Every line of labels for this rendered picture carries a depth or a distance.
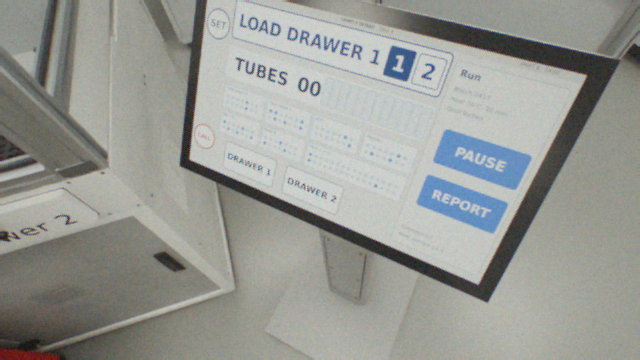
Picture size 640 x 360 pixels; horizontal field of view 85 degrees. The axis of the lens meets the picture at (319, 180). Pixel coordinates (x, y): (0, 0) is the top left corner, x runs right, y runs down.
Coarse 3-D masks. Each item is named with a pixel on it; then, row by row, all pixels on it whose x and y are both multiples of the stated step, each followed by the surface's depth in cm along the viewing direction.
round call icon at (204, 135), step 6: (198, 120) 56; (198, 126) 56; (204, 126) 56; (210, 126) 55; (198, 132) 57; (204, 132) 56; (210, 132) 56; (198, 138) 57; (204, 138) 56; (210, 138) 56; (192, 144) 58; (198, 144) 57; (204, 144) 57; (210, 144) 56; (210, 150) 57
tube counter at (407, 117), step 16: (304, 80) 47; (320, 80) 46; (336, 80) 45; (304, 96) 48; (320, 96) 47; (336, 96) 46; (352, 96) 45; (368, 96) 44; (384, 96) 44; (400, 96) 43; (336, 112) 47; (352, 112) 46; (368, 112) 45; (384, 112) 44; (400, 112) 43; (416, 112) 43; (432, 112) 42; (384, 128) 45; (400, 128) 44; (416, 128) 43
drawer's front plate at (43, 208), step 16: (48, 192) 63; (64, 192) 64; (0, 208) 62; (16, 208) 62; (32, 208) 63; (48, 208) 64; (64, 208) 66; (80, 208) 67; (0, 224) 64; (16, 224) 65; (32, 224) 67; (48, 224) 68; (64, 224) 69; (80, 224) 71; (16, 240) 69; (32, 240) 70
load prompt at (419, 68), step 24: (240, 0) 48; (240, 24) 49; (264, 24) 47; (288, 24) 46; (312, 24) 45; (336, 24) 44; (288, 48) 47; (312, 48) 46; (336, 48) 44; (360, 48) 43; (384, 48) 42; (408, 48) 41; (432, 48) 40; (360, 72) 44; (384, 72) 43; (408, 72) 42; (432, 72) 41; (432, 96) 41
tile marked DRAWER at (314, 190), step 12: (288, 168) 52; (288, 180) 52; (300, 180) 52; (312, 180) 51; (324, 180) 50; (288, 192) 53; (300, 192) 52; (312, 192) 51; (324, 192) 50; (336, 192) 50; (312, 204) 52; (324, 204) 51; (336, 204) 50
